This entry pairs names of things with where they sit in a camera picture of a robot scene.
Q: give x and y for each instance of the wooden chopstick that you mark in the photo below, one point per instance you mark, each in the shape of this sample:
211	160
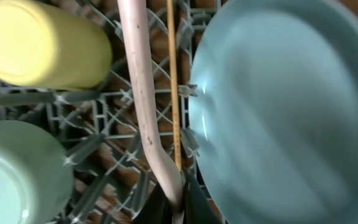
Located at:
174	83

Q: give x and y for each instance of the grey plastic dishwasher rack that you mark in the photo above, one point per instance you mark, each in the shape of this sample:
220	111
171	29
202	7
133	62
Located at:
113	113

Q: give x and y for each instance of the light blue rice bowl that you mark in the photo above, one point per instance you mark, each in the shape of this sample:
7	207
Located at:
35	182

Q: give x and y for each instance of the white plastic fork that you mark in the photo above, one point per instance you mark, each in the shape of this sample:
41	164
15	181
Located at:
133	14

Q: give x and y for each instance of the yellow plastic cup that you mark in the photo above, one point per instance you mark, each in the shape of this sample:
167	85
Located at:
45	47

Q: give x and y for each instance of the light blue round plate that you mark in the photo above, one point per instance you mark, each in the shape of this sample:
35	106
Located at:
275	114

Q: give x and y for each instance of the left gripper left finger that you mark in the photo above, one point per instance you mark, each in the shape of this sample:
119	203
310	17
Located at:
156	209

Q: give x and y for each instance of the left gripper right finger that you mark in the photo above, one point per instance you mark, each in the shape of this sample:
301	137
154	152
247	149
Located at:
196	205

